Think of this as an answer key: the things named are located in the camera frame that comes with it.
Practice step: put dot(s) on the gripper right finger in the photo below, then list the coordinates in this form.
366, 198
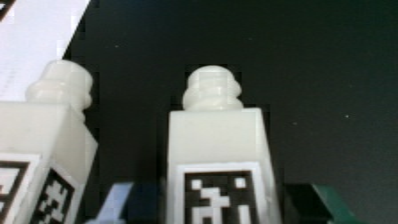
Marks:
313, 205

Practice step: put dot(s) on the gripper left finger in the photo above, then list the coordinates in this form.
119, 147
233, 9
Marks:
130, 205

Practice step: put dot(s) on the white marker sheet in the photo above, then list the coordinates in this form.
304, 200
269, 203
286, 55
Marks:
38, 27

